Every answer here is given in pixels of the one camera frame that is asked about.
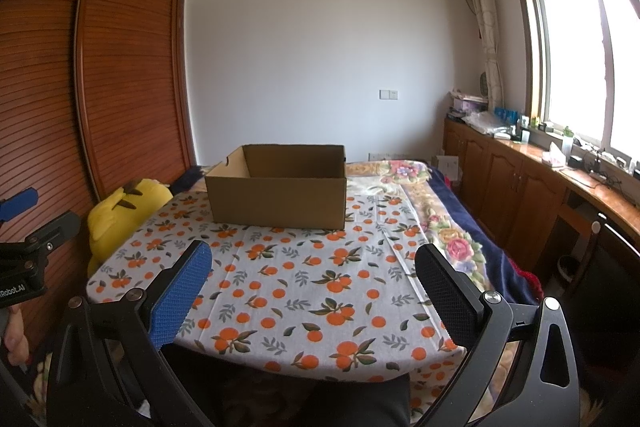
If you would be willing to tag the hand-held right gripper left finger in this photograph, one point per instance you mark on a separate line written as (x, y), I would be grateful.
(182, 292)

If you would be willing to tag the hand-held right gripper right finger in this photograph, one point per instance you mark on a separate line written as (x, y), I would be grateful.
(445, 297)

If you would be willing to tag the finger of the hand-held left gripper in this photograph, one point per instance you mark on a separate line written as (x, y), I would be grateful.
(17, 203)
(55, 229)

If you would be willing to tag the brown cardboard box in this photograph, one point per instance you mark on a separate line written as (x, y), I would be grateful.
(275, 202)

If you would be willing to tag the person's left hand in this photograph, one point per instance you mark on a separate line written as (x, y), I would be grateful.
(15, 337)

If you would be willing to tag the yellow plush toy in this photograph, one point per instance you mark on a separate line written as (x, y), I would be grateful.
(115, 222)

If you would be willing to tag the floral blanket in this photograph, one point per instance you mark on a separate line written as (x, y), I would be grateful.
(450, 227)

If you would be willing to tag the orange-print white tablecloth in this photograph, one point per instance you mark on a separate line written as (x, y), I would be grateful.
(300, 282)

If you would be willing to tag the wooden counter cabinet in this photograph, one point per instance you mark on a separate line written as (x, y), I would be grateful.
(500, 182)

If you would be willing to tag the white paper bag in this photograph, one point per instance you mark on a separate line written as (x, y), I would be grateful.
(446, 167)

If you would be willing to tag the wooden slatted wardrobe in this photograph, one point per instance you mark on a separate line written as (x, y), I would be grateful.
(125, 67)

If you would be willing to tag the pink tissue box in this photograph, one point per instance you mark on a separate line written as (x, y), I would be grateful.
(553, 156)

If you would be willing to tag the white plastic bag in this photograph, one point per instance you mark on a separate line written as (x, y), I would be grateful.
(487, 124)

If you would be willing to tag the row of blue bottles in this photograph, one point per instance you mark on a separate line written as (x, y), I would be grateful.
(507, 114)

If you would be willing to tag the stack of small boxes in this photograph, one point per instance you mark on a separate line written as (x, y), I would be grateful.
(467, 103)

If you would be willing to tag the green-capped bottle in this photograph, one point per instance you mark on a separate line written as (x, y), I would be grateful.
(567, 142)

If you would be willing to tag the small round fan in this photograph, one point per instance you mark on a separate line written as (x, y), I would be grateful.
(484, 82)

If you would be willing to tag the wooden-framed window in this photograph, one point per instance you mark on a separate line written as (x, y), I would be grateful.
(575, 57)

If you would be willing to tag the patterned beige curtain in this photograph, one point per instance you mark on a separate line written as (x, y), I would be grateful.
(487, 27)

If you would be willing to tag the white wall socket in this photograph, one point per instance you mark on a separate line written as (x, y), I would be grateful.
(380, 155)

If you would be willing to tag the white wall switch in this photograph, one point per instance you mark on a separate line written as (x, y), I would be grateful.
(388, 95)

